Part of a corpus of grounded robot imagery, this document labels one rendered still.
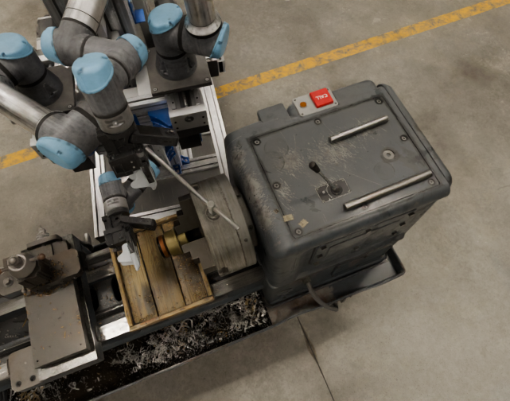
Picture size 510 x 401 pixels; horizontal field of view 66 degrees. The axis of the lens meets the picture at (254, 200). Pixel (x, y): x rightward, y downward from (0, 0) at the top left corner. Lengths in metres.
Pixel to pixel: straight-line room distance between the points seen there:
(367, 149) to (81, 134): 0.82
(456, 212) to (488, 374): 0.92
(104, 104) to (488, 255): 2.36
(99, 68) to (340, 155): 0.72
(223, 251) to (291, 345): 1.22
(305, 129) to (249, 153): 0.19
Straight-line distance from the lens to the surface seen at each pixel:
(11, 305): 1.69
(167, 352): 1.77
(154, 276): 1.49
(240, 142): 1.24
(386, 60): 3.33
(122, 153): 0.96
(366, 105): 1.36
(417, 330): 2.46
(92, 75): 0.84
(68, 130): 1.17
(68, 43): 0.99
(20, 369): 1.59
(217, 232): 1.14
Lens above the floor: 2.29
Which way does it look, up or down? 65 degrees down
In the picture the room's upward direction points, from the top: 2 degrees counter-clockwise
